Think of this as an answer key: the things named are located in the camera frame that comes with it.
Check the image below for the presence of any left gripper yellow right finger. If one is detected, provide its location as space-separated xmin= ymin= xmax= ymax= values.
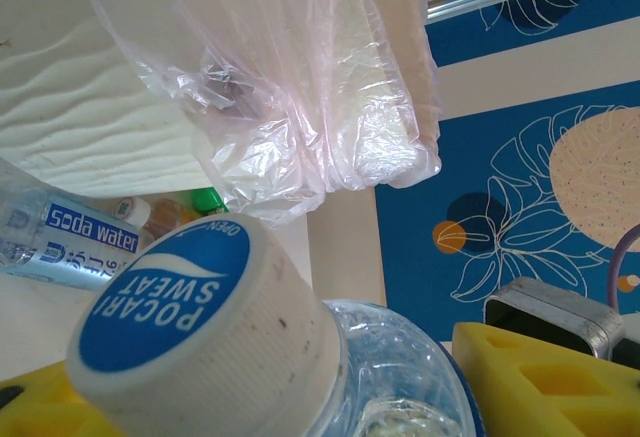
xmin=452 ymin=321 xmax=640 ymax=437

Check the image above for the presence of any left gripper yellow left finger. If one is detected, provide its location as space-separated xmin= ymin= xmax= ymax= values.
xmin=0 ymin=359 xmax=126 ymax=437

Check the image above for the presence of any clear bottle with blue label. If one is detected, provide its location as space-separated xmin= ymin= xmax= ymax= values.
xmin=67 ymin=216 xmax=489 ymax=437

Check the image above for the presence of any soda water bottle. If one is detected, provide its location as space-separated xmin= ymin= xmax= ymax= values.
xmin=0 ymin=156 xmax=156 ymax=292

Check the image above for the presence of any bottle with copper red label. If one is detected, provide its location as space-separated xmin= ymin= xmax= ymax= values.
xmin=113 ymin=195 xmax=201 ymax=241

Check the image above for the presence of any cream waste bin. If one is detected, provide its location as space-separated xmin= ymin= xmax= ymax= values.
xmin=0 ymin=0 xmax=444 ymax=198

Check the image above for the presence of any clear pink bin liner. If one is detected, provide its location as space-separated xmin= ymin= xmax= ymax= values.
xmin=64 ymin=0 xmax=446 ymax=231

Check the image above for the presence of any small green cylindrical container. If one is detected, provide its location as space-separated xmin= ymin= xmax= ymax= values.
xmin=191 ymin=186 xmax=227 ymax=217

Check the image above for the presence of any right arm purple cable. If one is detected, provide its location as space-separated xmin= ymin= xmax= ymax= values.
xmin=607 ymin=221 xmax=640 ymax=316

